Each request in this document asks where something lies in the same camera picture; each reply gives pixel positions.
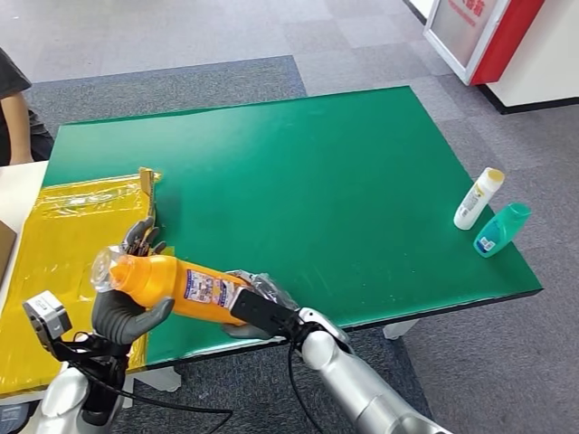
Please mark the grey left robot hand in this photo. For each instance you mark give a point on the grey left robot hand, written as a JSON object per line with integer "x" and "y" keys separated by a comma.
{"x": 122, "y": 314}

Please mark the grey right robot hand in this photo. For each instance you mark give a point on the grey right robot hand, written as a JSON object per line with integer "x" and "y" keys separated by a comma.
{"x": 266, "y": 290}

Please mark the orange bottle with clear cap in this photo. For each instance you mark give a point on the orange bottle with clear cap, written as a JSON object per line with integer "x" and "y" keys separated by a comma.
{"x": 172, "y": 284}

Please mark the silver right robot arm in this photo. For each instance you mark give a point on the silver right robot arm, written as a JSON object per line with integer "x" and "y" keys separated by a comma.
{"x": 361, "y": 383}

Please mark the white bottle with yellow cap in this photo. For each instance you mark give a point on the white bottle with yellow cap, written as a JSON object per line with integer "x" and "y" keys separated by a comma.
{"x": 477, "y": 200}

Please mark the teal transparent bottle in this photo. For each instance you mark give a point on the teal transparent bottle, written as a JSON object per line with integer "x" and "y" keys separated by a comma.
{"x": 500, "y": 230}

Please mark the white table foot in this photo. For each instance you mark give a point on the white table foot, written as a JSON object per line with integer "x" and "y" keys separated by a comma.
{"x": 400, "y": 329}
{"x": 158, "y": 380}

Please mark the yellow taped cardboard box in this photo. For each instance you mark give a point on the yellow taped cardboard box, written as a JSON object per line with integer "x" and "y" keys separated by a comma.
{"x": 50, "y": 251}

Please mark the green table mat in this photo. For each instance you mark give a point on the green table mat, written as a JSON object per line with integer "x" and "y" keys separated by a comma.
{"x": 316, "y": 191}

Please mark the brown cardboard piece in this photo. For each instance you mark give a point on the brown cardboard piece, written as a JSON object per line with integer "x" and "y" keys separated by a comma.
{"x": 5, "y": 248}

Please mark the white side table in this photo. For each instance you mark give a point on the white side table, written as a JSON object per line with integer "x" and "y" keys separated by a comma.
{"x": 16, "y": 198}

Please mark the dark grey carpet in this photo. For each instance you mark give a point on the dark grey carpet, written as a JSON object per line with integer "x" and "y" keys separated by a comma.
{"x": 158, "y": 87}

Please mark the person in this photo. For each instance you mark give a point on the person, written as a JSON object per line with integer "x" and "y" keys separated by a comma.
{"x": 18, "y": 120}

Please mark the red and white sign cabinet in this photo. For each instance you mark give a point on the red and white sign cabinet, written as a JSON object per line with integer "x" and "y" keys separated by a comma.
{"x": 484, "y": 30}

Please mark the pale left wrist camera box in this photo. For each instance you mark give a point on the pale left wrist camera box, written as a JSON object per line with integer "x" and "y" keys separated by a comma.
{"x": 47, "y": 317}

